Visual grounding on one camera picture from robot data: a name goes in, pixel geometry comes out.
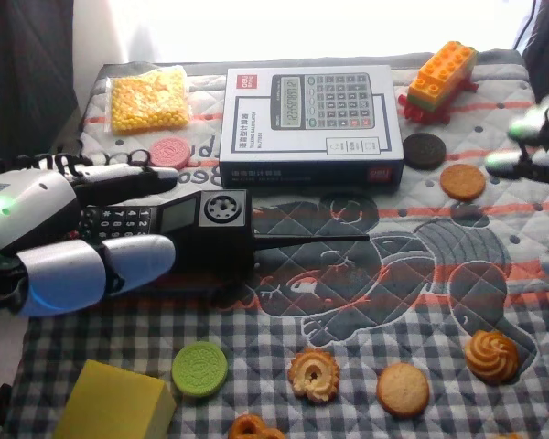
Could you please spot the large black toy phone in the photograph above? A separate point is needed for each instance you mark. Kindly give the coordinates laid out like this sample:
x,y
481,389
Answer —
x,y
219,238

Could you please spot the pink sandwich cookie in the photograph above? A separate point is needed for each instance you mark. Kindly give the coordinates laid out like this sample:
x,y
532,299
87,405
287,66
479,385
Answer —
x,y
169,153

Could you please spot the grey bear print quilt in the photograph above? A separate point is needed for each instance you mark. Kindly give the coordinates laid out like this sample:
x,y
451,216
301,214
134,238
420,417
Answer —
x,y
393,283

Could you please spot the pretzel shaped butter cookie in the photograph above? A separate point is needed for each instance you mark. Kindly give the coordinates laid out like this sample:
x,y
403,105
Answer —
x,y
247,429

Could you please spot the round tan biscuit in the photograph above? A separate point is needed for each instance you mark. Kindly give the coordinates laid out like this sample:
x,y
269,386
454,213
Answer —
x,y
463,182
402,389

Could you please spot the dark brown sandwich cookie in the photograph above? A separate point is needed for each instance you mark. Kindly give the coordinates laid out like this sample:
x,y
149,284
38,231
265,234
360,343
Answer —
x,y
424,151

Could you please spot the rosette swirl butter cookie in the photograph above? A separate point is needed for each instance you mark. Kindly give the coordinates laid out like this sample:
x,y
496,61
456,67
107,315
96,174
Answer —
x,y
491,357

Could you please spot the yellow cube block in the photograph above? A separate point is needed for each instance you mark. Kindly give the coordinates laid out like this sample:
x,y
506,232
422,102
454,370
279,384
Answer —
x,y
114,404

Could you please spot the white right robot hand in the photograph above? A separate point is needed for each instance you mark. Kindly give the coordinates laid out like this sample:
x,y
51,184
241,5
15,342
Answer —
x,y
537,157

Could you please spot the green sandwich cookie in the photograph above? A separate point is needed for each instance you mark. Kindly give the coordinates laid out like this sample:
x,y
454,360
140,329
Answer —
x,y
200,369

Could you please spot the dark fabric panel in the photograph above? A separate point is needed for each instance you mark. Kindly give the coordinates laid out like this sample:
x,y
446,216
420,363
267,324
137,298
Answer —
x,y
23,68
546,46

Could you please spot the bag of yellow beads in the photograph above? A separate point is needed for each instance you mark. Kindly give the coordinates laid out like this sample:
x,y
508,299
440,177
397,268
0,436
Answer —
x,y
146,103

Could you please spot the orange yellow toy brick build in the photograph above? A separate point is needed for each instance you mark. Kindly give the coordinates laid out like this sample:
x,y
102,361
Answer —
x,y
444,75

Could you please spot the grey desk calculator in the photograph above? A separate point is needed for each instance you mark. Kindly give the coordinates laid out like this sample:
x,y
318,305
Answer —
x,y
311,137

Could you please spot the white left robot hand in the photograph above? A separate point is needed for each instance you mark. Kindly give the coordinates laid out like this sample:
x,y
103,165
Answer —
x,y
32,206

